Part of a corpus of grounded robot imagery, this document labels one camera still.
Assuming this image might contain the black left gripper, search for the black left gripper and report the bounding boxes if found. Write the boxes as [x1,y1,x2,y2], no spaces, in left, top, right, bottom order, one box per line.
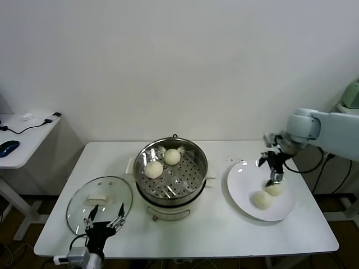
[84,202,126,250]

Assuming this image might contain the white round plate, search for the white round plate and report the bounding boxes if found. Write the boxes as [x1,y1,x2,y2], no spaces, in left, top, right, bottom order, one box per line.
[226,160,297,222]

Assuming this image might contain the white electric cooker base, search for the white electric cooker base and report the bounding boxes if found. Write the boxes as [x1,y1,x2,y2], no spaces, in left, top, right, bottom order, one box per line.
[125,157,218,222]

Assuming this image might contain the black hanging power cable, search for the black hanging power cable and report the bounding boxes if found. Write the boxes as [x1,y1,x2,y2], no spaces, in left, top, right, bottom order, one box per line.
[312,159,353,197]

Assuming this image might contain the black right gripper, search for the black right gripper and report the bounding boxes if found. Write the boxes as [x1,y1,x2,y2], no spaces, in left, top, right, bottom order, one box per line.
[258,151,287,188]

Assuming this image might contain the white steamed baozi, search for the white steamed baozi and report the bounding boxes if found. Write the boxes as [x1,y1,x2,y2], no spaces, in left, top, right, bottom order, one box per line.
[265,182,284,197]
[144,161,164,179]
[163,149,182,165]
[251,191,273,210]

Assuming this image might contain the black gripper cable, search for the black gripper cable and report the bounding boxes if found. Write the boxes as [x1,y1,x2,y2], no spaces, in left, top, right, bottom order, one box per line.
[283,145,325,173]
[69,234,89,250]

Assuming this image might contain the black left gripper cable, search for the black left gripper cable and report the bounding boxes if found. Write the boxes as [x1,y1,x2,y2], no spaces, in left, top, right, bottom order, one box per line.
[69,234,89,250]

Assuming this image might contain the blue computer mouse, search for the blue computer mouse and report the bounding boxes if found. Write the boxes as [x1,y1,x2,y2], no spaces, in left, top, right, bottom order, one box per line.
[0,140,21,157]

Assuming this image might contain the stainless steel steamer basket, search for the stainless steel steamer basket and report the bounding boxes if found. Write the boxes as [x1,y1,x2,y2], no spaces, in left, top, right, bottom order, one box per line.
[133,137,209,202]

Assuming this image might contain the white desk with appliance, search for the white desk with appliance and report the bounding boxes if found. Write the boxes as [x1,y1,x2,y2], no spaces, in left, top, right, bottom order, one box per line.
[336,103,359,222]

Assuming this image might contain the pale green appliance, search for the pale green appliance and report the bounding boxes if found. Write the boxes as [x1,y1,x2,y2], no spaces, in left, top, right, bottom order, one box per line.
[340,80,359,110]

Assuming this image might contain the black desk cable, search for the black desk cable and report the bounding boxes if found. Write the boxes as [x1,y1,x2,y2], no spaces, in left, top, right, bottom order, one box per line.
[0,119,54,135]

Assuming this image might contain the white side desk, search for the white side desk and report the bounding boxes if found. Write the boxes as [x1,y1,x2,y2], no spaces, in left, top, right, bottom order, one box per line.
[0,112,64,242]

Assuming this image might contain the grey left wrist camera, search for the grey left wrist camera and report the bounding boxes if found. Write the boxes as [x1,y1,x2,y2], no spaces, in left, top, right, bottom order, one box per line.
[53,246,91,265]

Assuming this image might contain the round glass pot lid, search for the round glass pot lid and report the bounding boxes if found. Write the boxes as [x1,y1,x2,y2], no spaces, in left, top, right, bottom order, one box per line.
[66,175,134,235]

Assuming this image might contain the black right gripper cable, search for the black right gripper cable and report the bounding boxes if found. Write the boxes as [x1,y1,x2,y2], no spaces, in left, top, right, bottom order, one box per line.
[283,145,325,173]

